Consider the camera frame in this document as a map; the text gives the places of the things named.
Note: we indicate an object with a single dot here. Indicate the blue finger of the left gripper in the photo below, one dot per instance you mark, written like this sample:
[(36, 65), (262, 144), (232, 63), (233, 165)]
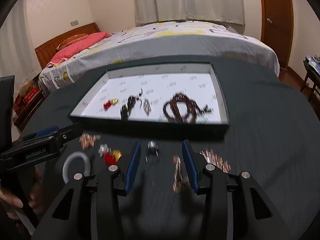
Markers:
[(47, 131), (69, 133)]

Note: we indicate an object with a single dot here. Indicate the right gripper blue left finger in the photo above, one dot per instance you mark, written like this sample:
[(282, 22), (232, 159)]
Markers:
[(132, 167)]

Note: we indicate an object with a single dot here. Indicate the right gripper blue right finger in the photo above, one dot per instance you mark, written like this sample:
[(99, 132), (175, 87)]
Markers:
[(190, 165)]

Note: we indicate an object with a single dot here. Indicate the red knot gold charm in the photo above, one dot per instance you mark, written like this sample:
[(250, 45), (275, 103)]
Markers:
[(111, 157)]

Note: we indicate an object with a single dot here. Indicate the pearl cluster brooch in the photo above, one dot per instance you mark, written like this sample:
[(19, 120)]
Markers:
[(212, 158)]

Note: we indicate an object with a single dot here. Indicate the white jade bangle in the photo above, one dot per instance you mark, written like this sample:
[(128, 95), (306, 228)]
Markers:
[(76, 162)]

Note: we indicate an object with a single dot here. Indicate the red tassel gold charm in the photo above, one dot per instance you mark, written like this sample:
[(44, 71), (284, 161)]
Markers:
[(110, 103)]

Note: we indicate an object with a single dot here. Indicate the silver crystal leaf brooch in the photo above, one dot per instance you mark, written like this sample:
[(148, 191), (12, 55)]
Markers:
[(147, 107)]

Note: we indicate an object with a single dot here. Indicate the person's left hand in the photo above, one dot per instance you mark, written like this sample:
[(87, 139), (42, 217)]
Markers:
[(11, 203)]

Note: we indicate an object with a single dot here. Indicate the rose gold crystal brooch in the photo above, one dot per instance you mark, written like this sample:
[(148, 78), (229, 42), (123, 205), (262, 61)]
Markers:
[(88, 140)]

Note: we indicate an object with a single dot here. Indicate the white pearl flower brooch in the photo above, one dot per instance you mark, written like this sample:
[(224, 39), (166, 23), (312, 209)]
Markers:
[(103, 149)]

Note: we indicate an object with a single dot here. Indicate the wooden nightstand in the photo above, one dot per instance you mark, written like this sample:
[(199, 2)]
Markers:
[(22, 111)]

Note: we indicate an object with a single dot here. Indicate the red box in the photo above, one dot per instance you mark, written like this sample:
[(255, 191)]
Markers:
[(31, 94)]

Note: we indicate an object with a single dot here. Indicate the brown plush toy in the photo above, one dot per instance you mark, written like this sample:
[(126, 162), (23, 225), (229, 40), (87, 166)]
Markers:
[(24, 90)]

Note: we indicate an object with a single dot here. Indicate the dark green shallow box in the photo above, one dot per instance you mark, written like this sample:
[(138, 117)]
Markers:
[(186, 102)]

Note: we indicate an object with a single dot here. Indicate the pink pillow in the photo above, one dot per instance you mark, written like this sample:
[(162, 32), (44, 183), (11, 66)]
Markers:
[(69, 51)]

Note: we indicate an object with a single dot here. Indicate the left side curtain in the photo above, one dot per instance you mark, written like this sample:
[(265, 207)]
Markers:
[(18, 57)]

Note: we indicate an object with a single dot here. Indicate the dark grey table cloth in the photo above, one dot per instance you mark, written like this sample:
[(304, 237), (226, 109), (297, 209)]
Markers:
[(274, 135)]

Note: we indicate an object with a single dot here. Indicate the orange patterned pillow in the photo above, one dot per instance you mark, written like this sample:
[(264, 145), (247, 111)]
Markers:
[(71, 40)]

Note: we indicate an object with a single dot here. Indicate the bed with patterned sheet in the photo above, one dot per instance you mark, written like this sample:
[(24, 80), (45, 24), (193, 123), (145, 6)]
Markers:
[(159, 39)]

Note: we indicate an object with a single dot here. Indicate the pile of clothes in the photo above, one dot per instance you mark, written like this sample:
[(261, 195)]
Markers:
[(312, 63)]

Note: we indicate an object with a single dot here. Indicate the grey striped curtain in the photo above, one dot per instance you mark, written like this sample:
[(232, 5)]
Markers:
[(225, 11)]

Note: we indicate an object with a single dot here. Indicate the brown wooden door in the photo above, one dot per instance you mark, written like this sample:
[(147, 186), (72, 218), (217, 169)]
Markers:
[(277, 28)]

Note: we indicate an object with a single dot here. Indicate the wall socket above headboard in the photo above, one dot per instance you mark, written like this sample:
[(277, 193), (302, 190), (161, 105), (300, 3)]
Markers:
[(74, 23)]

